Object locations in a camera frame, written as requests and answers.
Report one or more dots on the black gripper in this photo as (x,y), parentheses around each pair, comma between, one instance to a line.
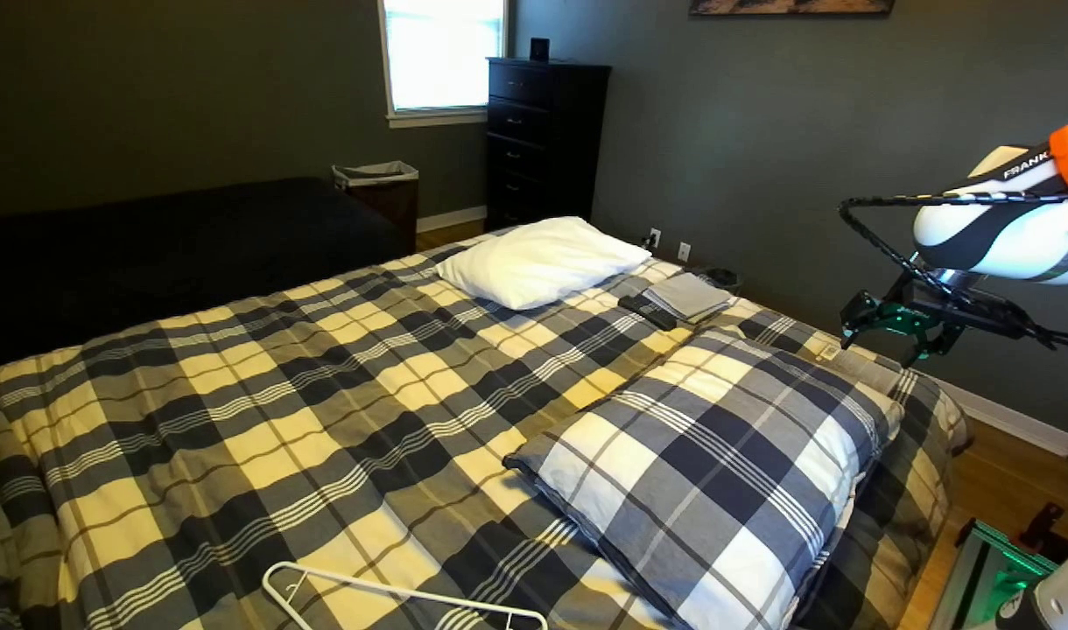
(921,319)

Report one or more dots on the plaid blue white pillow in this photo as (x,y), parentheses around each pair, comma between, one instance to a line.
(720,468)

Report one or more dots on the plain white pillow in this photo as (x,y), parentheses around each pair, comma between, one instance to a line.
(543,263)

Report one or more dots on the grey folded cloth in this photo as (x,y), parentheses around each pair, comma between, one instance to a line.
(688,296)

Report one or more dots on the black tall dresser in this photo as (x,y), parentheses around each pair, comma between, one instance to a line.
(546,144)

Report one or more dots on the small black dresser item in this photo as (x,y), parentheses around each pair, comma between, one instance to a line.
(539,51)

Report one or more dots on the bright window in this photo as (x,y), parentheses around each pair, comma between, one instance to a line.
(446,54)

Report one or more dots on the dark nightstand with tray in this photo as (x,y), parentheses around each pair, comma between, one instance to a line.
(381,198)

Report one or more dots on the plaid yellow grey comforter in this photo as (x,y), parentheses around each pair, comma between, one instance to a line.
(264,407)

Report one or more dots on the green metal stand frame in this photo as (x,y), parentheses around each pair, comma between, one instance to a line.
(1001,580)

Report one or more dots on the framed wall picture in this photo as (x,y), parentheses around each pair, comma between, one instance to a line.
(789,9)

